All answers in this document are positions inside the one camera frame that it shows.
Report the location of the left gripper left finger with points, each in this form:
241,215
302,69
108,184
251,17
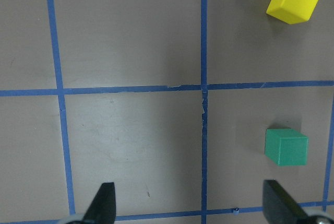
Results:
103,207

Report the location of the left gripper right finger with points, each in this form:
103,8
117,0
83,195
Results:
279,207

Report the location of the green wooden block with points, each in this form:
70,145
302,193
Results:
286,147

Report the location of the yellow wooden block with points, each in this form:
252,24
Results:
291,11

